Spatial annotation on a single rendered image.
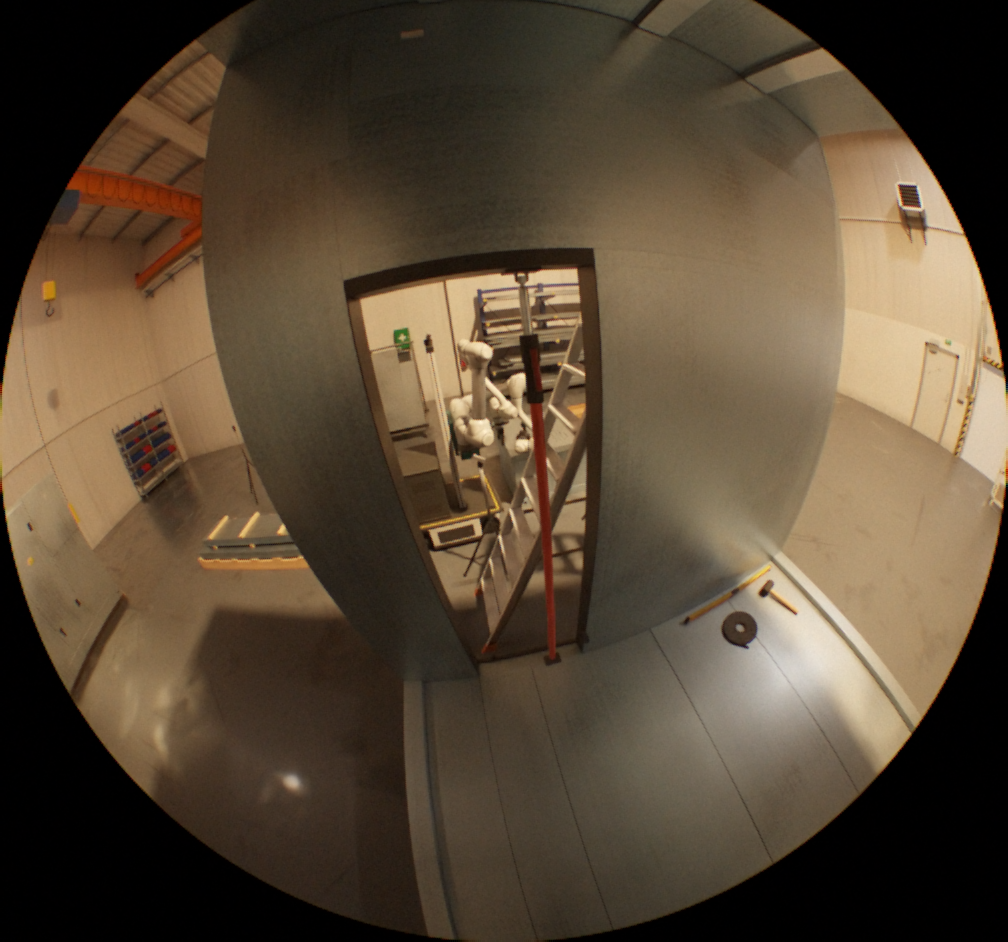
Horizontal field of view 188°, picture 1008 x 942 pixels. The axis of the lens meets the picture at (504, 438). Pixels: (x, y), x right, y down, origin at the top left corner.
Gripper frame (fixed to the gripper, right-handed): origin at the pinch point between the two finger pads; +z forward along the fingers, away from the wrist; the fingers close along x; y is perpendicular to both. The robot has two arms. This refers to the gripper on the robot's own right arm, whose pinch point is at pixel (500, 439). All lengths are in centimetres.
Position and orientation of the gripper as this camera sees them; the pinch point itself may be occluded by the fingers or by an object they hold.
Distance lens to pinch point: 264.5
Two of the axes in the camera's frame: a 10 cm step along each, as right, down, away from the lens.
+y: -9.6, 2.2, -1.9
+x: 2.6, 3.8, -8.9
